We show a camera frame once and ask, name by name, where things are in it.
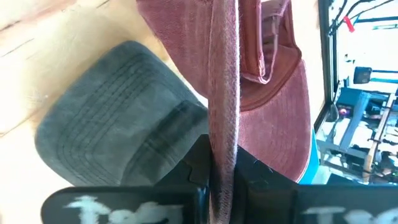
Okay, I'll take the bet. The dark grey cap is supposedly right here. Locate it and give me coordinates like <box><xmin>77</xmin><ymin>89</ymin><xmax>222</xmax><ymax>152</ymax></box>
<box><xmin>34</xmin><ymin>40</ymin><xmax>210</xmax><ymax>188</ymax></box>

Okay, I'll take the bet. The small black box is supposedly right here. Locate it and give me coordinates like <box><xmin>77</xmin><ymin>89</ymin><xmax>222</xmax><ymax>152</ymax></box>
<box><xmin>353</xmin><ymin>66</ymin><xmax>373</xmax><ymax>85</ymax></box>

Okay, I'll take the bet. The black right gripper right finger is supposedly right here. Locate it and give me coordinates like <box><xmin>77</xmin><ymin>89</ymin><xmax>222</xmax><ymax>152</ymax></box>
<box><xmin>231</xmin><ymin>146</ymin><xmax>398</xmax><ymax>224</ymax></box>

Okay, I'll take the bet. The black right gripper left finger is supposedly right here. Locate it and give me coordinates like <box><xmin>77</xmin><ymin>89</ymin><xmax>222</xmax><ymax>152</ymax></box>
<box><xmin>40</xmin><ymin>133</ymin><xmax>213</xmax><ymax>224</ymax></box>

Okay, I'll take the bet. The light wooden pole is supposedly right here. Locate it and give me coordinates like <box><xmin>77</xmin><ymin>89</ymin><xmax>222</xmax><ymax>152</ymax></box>
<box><xmin>362</xmin><ymin>92</ymin><xmax>398</xmax><ymax>183</ymax></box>

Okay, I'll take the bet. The black cable bundle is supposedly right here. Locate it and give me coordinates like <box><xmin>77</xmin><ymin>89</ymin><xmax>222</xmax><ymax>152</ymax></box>
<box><xmin>328</xmin><ymin>0</ymin><xmax>398</xmax><ymax>35</ymax></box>

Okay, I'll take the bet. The grey blue metal stand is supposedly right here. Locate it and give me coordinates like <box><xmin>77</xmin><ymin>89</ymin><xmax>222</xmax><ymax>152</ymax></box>
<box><xmin>317</xmin><ymin>86</ymin><xmax>398</xmax><ymax>185</ymax></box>

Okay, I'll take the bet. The red tag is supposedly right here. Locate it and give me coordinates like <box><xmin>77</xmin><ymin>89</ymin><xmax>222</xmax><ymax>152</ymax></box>
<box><xmin>343</xmin><ymin>15</ymin><xmax>356</xmax><ymax>34</ymax></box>

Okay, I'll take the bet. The red corduroy cap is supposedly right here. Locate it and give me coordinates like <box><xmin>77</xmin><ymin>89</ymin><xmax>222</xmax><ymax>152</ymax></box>
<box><xmin>136</xmin><ymin>0</ymin><xmax>313</xmax><ymax>224</ymax></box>

